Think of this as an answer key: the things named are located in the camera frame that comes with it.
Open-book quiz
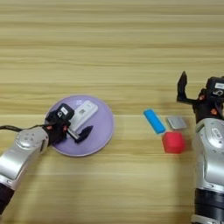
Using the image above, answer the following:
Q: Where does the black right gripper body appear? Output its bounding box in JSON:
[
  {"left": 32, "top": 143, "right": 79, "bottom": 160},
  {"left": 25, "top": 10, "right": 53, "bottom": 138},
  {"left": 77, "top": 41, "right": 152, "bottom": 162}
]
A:
[{"left": 176, "top": 87, "right": 224, "bottom": 124}]

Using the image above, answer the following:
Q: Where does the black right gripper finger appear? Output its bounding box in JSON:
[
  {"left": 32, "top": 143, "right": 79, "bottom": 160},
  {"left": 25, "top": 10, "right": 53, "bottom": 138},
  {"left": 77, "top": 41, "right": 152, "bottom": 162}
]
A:
[{"left": 176, "top": 70, "right": 189, "bottom": 103}]

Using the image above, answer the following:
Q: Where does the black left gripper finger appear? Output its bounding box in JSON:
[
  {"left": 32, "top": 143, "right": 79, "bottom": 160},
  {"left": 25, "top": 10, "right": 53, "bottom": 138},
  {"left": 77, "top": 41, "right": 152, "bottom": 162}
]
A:
[{"left": 73, "top": 125, "right": 95, "bottom": 144}]

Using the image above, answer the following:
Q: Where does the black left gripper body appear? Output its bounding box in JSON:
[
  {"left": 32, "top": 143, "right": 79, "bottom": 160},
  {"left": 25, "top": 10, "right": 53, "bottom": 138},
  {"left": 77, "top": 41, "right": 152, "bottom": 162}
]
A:
[{"left": 44, "top": 109, "right": 81, "bottom": 147}]

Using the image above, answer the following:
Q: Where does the purple round plate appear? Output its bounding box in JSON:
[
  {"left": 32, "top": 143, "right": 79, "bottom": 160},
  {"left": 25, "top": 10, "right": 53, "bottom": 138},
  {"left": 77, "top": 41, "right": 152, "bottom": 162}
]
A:
[{"left": 44, "top": 94, "right": 116, "bottom": 158}]

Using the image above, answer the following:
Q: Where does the white rectangular plastic device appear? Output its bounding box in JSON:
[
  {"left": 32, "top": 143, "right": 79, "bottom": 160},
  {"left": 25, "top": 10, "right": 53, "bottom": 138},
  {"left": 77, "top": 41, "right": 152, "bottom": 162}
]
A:
[{"left": 67, "top": 100, "right": 99, "bottom": 135}]

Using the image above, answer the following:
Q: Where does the red cube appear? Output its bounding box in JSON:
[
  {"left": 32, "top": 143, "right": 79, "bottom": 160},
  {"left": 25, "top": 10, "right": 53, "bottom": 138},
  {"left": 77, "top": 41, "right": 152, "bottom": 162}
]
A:
[{"left": 161, "top": 130, "right": 186, "bottom": 155}]

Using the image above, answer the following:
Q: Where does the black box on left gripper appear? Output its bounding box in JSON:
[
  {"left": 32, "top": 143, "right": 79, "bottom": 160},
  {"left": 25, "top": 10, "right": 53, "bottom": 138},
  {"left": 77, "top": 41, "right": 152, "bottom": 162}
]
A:
[{"left": 53, "top": 102, "right": 75, "bottom": 122}]

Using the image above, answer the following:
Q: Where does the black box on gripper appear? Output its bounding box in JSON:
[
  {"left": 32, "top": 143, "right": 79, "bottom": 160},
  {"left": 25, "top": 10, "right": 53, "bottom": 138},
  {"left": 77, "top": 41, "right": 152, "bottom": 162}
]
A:
[
  {"left": 205, "top": 75, "right": 224, "bottom": 98},
  {"left": 53, "top": 102, "right": 75, "bottom": 122}
]

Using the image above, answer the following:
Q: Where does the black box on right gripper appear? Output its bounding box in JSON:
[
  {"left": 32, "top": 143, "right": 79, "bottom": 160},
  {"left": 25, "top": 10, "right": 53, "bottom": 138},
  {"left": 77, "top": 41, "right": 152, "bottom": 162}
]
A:
[{"left": 205, "top": 75, "right": 224, "bottom": 98}]

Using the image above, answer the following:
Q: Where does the grey square tile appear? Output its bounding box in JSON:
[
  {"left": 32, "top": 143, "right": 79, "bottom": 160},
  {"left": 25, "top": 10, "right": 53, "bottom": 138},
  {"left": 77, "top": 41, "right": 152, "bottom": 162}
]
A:
[{"left": 165, "top": 115, "right": 188, "bottom": 130}]

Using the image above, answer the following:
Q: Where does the blue rectangular block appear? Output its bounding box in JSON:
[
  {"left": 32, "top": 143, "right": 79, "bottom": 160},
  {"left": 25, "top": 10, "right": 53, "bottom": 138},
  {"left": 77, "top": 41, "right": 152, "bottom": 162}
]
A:
[{"left": 143, "top": 108, "right": 167, "bottom": 136}]

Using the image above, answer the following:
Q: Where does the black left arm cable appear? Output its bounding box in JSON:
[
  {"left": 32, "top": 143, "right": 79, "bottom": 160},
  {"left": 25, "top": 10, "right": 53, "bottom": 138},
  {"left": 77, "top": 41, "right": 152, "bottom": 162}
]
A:
[{"left": 0, "top": 124, "right": 48, "bottom": 133}]

